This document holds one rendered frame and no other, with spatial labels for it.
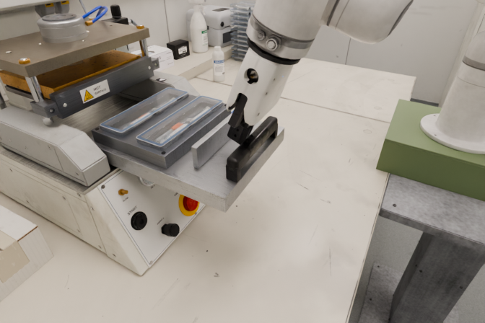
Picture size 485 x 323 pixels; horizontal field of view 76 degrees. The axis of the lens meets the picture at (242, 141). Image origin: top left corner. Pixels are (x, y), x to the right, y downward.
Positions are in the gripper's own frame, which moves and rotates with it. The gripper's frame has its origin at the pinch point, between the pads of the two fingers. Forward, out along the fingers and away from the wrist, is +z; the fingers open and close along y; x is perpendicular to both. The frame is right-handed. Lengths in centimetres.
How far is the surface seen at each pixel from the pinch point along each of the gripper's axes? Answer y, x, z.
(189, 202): -0.8, 4.2, 24.1
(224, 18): 100, 58, 29
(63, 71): -4.0, 36.1, 8.0
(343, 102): 74, -13, 23
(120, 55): 8.1, 34.0, 7.3
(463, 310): 65, -99, 72
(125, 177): -9.8, 13.8, 15.9
